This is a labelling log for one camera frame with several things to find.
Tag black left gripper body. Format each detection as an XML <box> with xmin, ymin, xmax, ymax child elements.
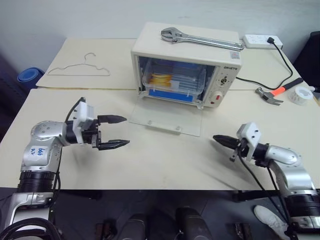
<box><xmin>83</xmin><ymin>118</ymin><xmax>103</xmax><ymax>149</ymax></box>

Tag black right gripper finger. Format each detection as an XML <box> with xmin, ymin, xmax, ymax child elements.
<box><xmin>216</xmin><ymin>140</ymin><xmax>237</xmax><ymax>151</ymax></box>
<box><xmin>212</xmin><ymin>134</ymin><xmax>238</xmax><ymax>145</ymax></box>

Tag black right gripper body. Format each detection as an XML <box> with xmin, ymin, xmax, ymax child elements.
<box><xmin>229</xmin><ymin>138</ymin><xmax>251</xmax><ymax>163</ymax></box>

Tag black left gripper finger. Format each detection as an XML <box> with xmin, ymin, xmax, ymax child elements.
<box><xmin>97</xmin><ymin>114</ymin><xmax>128</xmax><ymax>126</ymax></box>
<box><xmin>97</xmin><ymin>139</ymin><xmax>131</xmax><ymax>151</ymax></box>

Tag cream round oven dial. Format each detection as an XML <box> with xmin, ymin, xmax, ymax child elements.
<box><xmin>210</xmin><ymin>90</ymin><xmax>225</xmax><ymax>106</ymax></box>

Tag glass toaster oven door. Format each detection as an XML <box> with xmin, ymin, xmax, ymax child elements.
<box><xmin>129</xmin><ymin>99</ymin><xmax>203</xmax><ymax>138</ymax></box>

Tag yellow food slices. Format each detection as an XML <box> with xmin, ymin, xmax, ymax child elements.
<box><xmin>149</xmin><ymin>72</ymin><xmax>173</xmax><ymax>87</ymax></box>

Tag clear food container blue lid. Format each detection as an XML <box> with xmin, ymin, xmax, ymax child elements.
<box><xmin>141</xmin><ymin>58</ymin><xmax>207</xmax><ymax>104</ymax></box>

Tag cream toaster oven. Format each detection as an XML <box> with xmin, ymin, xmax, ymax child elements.
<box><xmin>130</xmin><ymin>21</ymin><xmax>243</xmax><ymax>111</ymax></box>

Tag clear tape roll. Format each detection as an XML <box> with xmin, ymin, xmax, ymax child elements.
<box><xmin>287</xmin><ymin>86</ymin><xmax>313</xmax><ymax>106</ymax></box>

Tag white shoe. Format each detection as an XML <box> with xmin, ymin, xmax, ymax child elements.
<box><xmin>253</xmin><ymin>204</ymin><xmax>291</xmax><ymax>237</ymax></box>

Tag dark rounded shape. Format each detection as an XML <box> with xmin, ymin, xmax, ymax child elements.
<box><xmin>124</xmin><ymin>212</ymin><xmax>151</xmax><ymax>240</ymax></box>
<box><xmin>174</xmin><ymin>206</ymin><xmax>210</xmax><ymax>240</ymax></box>

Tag large silver adjustable wrench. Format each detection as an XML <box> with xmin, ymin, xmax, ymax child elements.
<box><xmin>160</xmin><ymin>26</ymin><xmax>245</xmax><ymax>52</ymax></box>

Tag white power strip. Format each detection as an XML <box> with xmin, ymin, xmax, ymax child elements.
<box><xmin>242</xmin><ymin>34</ymin><xmax>285</xmax><ymax>50</ymax></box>

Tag black chair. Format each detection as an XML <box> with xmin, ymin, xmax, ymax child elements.
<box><xmin>292</xmin><ymin>31</ymin><xmax>320</xmax><ymax>89</ymax></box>

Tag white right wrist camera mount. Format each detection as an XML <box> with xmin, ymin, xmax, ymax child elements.
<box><xmin>235</xmin><ymin>122</ymin><xmax>262</xmax><ymax>161</ymax></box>

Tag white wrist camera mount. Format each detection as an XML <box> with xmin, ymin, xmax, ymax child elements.
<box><xmin>71</xmin><ymin>100</ymin><xmax>97</xmax><ymax>145</ymax></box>
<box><xmin>235</xmin><ymin>122</ymin><xmax>262</xmax><ymax>161</ymax></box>

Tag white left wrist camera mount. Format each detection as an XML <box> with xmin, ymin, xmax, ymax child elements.
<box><xmin>71</xmin><ymin>100</ymin><xmax>97</xmax><ymax>145</ymax></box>

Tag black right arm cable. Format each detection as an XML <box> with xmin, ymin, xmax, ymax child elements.
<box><xmin>237</xmin><ymin>147</ymin><xmax>301</xmax><ymax>240</ymax></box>

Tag white wire clothes hanger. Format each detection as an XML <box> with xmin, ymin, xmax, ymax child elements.
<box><xmin>47</xmin><ymin>51</ymin><xmax>112</xmax><ymax>77</ymax></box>

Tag hammer with orange black handle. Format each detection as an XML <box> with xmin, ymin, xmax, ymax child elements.
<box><xmin>254</xmin><ymin>77</ymin><xmax>304</xmax><ymax>107</ymax></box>

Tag black plug and cable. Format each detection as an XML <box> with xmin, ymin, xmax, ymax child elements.
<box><xmin>236</xmin><ymin>36</ymin><xmax>294</xmax><ymax>90</ymax></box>

